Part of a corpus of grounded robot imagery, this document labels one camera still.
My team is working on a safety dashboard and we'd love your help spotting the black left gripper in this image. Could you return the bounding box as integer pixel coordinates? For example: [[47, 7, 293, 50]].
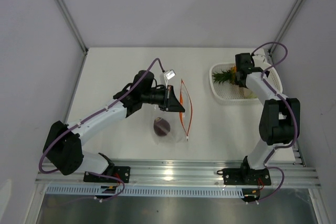
[[141, 85, 185, 113]]

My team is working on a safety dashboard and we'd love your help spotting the clear zip bag orange zipper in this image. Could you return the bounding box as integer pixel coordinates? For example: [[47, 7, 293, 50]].
[[150, 79, 193, 146]]

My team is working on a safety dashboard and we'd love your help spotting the dark red toy apple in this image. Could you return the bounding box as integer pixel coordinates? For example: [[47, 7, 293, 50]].
[[153, 117, 171, 137]]

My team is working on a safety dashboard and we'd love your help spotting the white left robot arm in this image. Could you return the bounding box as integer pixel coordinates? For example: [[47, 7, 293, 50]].
[[42, 70, 185, 182]]

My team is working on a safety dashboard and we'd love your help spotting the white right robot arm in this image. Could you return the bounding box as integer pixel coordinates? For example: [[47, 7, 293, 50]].
[[235, 53, 301, 184]]

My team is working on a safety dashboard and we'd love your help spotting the toy pineapple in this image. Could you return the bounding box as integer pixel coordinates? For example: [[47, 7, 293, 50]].
[[212, 67, 236, 85]]

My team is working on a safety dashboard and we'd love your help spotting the white plastic basket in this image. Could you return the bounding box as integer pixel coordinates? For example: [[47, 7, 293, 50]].
[[209, 59, 283, 105]]

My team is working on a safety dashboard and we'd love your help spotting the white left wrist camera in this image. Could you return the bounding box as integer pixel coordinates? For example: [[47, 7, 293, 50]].
[[160, 69, 176, 87]]

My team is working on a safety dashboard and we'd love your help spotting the aluminium frame rail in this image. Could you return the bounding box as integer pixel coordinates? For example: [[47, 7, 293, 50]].
[[35, 159, 322, 189]]

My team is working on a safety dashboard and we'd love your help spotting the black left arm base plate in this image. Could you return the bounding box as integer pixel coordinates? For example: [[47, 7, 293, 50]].
[[83, 166, 131, 184]]

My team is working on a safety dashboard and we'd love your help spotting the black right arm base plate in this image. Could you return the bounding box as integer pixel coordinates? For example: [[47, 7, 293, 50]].
[[216, 168, 271, 186]]

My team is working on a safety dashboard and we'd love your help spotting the right back frame post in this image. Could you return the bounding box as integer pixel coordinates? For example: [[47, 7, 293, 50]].
[[274, 0, 306, 42]]

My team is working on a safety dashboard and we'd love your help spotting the frame post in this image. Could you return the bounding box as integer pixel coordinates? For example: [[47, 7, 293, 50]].
[[274, 0, 306, 42], [54, 0, 88, 54]]

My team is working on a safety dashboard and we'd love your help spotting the white slotted cable duct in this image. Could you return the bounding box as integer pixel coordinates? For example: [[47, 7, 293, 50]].
[[46, 184, 244, 198]]

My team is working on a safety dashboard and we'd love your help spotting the left back frame post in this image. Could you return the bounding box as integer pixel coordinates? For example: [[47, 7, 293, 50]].
[[54, 0, 88, 54]]

